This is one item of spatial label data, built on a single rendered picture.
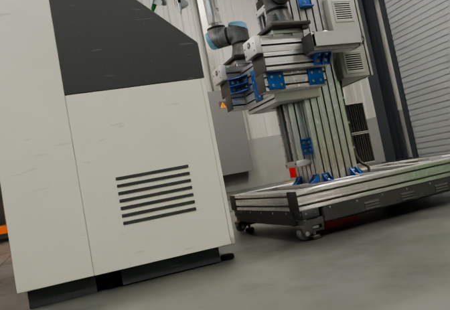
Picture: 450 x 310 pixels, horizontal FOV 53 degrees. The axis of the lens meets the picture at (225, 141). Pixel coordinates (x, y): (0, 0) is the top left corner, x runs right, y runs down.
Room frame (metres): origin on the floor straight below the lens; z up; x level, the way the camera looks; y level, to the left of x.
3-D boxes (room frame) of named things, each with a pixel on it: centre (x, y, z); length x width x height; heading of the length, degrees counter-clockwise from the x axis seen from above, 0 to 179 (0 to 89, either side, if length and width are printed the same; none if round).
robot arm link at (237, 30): (2.73, -0.20, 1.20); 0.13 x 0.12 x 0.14; 71
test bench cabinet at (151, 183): (2.19, 0.41, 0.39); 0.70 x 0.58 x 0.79; 16
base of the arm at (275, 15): (2.26, -0.39, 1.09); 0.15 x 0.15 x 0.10
